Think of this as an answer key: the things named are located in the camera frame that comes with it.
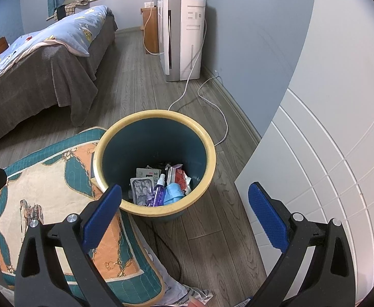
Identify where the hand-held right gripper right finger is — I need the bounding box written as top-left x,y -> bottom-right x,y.
248,182 -> 356,307

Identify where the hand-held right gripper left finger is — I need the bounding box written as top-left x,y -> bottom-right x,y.
14,183 -> 125,307

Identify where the silver foil packet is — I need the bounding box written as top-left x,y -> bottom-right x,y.
130,177 -> 156,206

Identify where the white printed box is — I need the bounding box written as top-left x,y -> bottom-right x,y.
136,167 -> 162,183

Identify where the purple spray bottle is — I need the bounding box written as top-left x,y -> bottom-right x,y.
149,173 -> 167,208

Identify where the teal bin with yellow rim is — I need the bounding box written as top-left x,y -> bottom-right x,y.
92,109 -> 216,224

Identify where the blue face mask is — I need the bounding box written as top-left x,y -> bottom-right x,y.
163,183 -> 185,206

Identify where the teal and orange quilted mat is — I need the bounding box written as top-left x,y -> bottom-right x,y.
0,126 -> 165,303

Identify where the bed with brown blanket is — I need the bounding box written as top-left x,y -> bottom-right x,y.
0,16 -> 119,145

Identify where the white panelled door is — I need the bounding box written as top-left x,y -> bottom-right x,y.
234,0 -> 374,307

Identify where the white printed cloth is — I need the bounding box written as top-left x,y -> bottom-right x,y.
161,281 -> 214,307

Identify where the blue printed quilt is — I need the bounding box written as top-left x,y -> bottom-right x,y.
0,5 -> 109,97

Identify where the wooden cabinet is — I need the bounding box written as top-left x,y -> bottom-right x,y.
140,6 -> 161,55

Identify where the white air purifier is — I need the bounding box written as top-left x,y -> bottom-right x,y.
157,0 -> 207,82

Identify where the black floor cable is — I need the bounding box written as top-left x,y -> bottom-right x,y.
145,220 -> 183,282

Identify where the white looped floor cable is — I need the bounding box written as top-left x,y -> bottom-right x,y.
198,76 -> 229,147

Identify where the white purifier power cable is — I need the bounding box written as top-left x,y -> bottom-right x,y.
168,19 -> 207,112

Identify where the white cable by cabinet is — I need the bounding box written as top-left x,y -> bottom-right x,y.
143,9 -> 161,55

